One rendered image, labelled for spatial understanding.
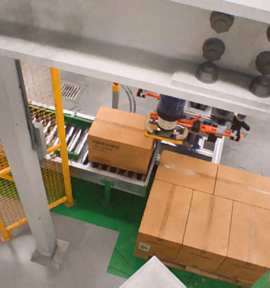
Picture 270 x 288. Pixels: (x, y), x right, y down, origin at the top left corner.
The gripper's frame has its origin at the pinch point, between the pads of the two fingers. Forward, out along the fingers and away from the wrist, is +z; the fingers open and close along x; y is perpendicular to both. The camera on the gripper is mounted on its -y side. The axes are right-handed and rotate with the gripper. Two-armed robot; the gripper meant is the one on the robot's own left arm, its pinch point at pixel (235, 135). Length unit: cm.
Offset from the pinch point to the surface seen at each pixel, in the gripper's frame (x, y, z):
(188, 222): 57, 19, 66
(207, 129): 3.1, 24.7, -1.4
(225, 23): 188, 46, -197
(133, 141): 15, 86, 25
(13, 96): 105, 135, -91
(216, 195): 19, -3, 66
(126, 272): 99, 62, 121
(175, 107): 10, 56, -24
